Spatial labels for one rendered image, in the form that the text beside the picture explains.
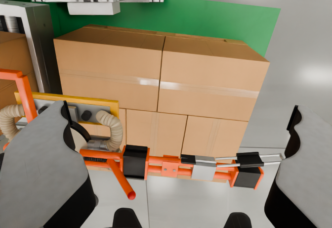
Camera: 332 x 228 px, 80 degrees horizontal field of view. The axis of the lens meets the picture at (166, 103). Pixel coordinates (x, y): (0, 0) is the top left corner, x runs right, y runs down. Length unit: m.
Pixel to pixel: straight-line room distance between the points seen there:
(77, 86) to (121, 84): 0.28
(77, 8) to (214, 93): 0.86
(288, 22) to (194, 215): 2.52
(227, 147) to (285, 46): 0.94
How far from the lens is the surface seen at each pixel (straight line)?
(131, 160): 0.64
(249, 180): 0.71
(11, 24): 1.39
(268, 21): 1.79
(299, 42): 1.94
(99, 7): 0.68
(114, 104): 0.68
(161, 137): 1.41
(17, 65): 1.26
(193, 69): 1.16
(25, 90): 0.62
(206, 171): 0.66
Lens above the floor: 1.63
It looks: 61 degrees down
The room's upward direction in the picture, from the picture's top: 175 degrees counter-clockwise
